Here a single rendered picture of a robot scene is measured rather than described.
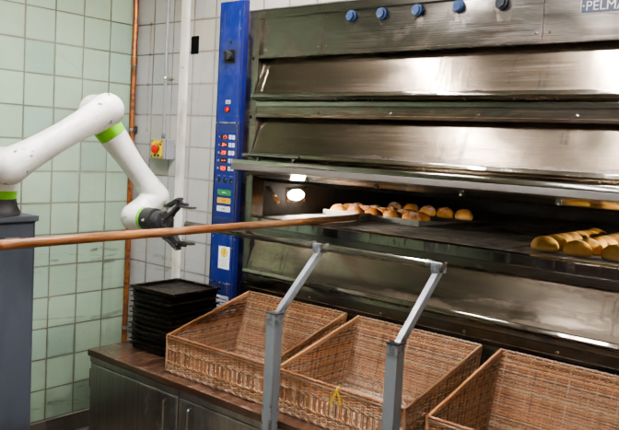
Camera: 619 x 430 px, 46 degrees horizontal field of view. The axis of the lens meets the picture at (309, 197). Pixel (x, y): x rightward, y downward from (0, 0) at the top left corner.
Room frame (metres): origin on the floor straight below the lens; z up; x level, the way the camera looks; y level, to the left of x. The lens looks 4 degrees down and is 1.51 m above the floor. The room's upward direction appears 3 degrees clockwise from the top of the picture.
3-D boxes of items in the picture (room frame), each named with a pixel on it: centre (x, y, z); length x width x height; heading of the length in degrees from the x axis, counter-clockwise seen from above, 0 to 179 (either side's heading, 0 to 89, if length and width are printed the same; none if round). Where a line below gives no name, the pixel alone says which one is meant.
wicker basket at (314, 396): (2.53, -0.27, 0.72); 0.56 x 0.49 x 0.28; 49
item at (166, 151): (3.67, 0.74, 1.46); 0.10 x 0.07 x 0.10; 50
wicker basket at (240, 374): (2.91, 0.18, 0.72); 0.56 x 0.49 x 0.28; 51
